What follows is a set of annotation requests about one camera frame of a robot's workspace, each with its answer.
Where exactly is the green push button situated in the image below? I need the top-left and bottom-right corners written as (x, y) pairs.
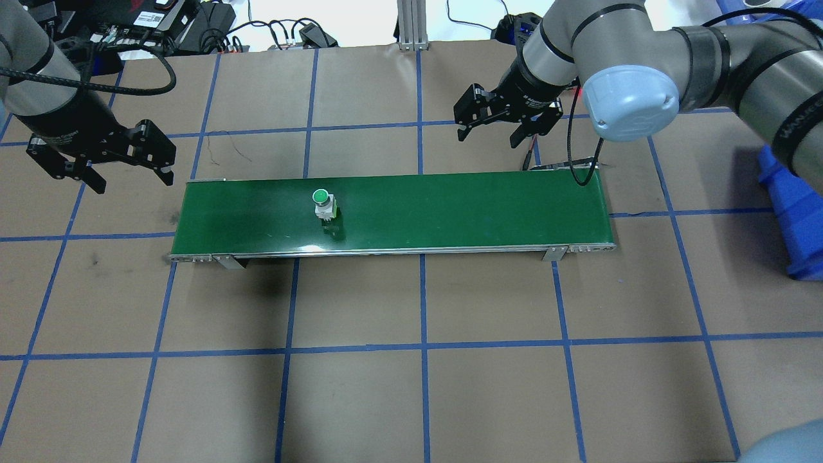
top-left (311, 188), bottom-right (341, 223)

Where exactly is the green conveyor belt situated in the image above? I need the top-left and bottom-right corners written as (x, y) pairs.
top-left (167, 168), bottom-right (617, 269)

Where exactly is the black computer red logo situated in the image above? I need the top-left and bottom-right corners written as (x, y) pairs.
top-left (96, 0), bottom-right (197, 34)

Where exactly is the large black power brick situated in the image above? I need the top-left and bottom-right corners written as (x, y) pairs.
top-left (193, 2), bottom-right (237, 41)

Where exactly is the black power adapter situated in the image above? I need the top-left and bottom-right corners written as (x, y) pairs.
top-left (298, 23), bottom-right (339, 49)

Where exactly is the blue plastic bin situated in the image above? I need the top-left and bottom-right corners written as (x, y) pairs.
top-left (757, 145), bottom-right (823, 282)

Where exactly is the large blue storage bin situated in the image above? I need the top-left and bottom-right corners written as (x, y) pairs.
top-left (717, 0), bottom-right (823, 19)

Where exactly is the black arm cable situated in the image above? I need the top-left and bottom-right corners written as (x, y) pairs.
top-left (0, 39), bottom-right (178, 97)
top-left (565, 90), bottom-right (605, 188)

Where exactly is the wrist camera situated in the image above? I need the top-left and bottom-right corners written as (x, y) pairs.
top-left (492, 13), bottom-right (544, 44)

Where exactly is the aluminium profile post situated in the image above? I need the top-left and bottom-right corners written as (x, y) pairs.
top-left (397, 0), bottom-right (428, 51)

